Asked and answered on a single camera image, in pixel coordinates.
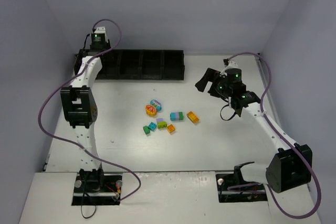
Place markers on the teal small lego brick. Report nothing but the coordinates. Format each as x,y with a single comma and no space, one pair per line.
152,126

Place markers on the orange butterfly lego block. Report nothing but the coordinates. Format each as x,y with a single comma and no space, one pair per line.
150,110

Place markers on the lilac and lime lego stack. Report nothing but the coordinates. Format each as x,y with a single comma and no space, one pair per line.
161,123

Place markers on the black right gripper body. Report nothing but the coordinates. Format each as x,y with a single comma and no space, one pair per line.
213,84

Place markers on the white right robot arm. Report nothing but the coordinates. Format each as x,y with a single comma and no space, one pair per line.
288,162

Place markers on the teal flower lego block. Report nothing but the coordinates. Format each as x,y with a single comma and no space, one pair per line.
156,104

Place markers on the green small lego brick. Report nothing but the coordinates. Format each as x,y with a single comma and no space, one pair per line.
146,130

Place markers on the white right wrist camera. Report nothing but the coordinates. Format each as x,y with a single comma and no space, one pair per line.
228,64

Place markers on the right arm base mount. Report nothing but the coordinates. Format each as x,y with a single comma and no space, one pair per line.
232,189

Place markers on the teal lilac green lego stack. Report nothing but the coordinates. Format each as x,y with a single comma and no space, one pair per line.
176,116

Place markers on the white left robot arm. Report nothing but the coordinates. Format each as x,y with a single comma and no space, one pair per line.
80,109

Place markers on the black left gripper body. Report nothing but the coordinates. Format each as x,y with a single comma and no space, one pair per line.
81,57

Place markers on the small orange lego brick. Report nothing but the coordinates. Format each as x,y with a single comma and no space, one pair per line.
171,128

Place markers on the black divided bin row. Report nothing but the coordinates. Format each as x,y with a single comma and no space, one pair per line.
131,64

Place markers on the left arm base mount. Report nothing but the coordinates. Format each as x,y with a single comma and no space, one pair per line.
96,194

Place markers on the orange flat lego plate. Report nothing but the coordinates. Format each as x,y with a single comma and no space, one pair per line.
192,117

